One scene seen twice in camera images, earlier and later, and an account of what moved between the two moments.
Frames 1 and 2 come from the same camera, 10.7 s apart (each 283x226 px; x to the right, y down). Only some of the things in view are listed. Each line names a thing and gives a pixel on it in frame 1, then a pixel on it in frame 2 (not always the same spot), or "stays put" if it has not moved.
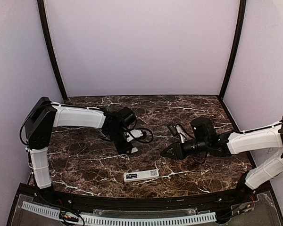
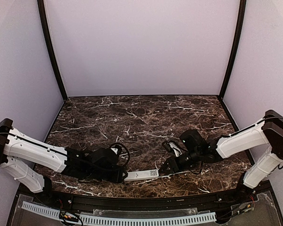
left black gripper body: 123,148 -> 116,174
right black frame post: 242,6 stays put
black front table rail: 184,202 stays put
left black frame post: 45,41 stays put
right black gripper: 179,149 -> 172,165
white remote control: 140,175 stays put
